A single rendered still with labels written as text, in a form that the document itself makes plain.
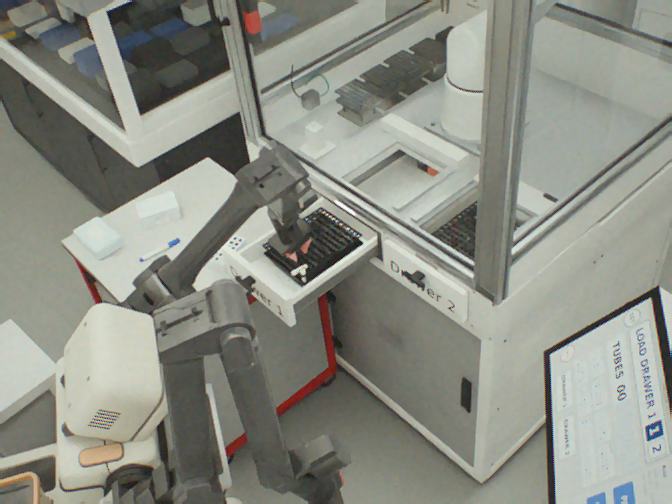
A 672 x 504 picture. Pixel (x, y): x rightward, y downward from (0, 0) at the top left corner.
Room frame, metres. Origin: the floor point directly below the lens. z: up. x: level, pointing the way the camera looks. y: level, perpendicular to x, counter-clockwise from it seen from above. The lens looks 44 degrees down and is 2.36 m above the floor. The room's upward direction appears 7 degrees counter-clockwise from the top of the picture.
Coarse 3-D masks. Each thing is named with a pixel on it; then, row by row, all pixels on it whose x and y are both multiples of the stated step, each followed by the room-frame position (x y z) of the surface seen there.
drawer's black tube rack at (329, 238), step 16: (320, 208) 1.68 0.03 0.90; (320, 224) 1.61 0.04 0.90; (336, 224) 1.60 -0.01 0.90; (320, 240) 1.55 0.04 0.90; (336, 240) 1.56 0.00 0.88; (352, 240) 1.53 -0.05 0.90; (272, 256) 1.54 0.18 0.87; (304, 256) 1.49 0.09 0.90; (320, 256) 1.49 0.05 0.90; (336, 256) 1.51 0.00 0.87; (288, 272) 1.47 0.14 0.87; (320, 272) 1.45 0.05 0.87
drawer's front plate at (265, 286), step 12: (228, 252) 1.52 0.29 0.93; (228, 264) 1.53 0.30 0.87; (240, 264) 1.47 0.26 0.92; (252, 276) 1.43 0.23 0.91; (264, 276) 1.41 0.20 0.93; (264, 288) 1.39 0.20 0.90; (276, 288) 1.36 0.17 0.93; (264, 300) 1.40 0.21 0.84; (276, 300) 1.35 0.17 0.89; (288, 300) 1.32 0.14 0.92; (276, 312) 1.36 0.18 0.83; (288, 312) 1.31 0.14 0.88; (288, 324) 1.32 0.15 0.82
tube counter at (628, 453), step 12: (624, 384) 0.81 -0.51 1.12; (612, 396) 0.80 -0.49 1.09; (624, 396) 0.79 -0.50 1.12; (624, 408) 0.76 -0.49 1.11; (624, 420) 0.74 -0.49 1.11; (624, 432) 0.72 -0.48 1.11; (624, 444) 0.70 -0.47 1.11; (636, 444) 0.68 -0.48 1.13; (624, 456) 0.67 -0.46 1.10; (636, 456) 0.66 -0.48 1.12; (624, 468) 0.65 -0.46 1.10; (636, 468) 0.64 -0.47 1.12
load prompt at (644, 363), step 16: (640, 336) 0.89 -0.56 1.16; (640, 352) 0.86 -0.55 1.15; (640, 368) 0.82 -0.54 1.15; (656, 368) 0.80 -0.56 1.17; (640, 384) 0.79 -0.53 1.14; (656, 384) 0.77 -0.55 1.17; (640, 400) 0.76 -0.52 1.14; (656, 400) 0.74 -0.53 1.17; (640, 416) 0.73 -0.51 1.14; (656, 416) 0.71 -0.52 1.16; (656, 432) 0.68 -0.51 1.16; (656, 448) 0.65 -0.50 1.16
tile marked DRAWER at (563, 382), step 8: (560, 376) 0.93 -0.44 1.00; (568, 376) 0.92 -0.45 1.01; (560, 384) 0.91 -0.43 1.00; (568, 384) 0.90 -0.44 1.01; (560, 392) 0.89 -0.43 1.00; (568, 392) 0.88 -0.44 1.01; (560, 400) 0.87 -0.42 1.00; (568, 400) 0.86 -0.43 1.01; (560, 408) 0.86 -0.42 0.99; (568, 408) 0.84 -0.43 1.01
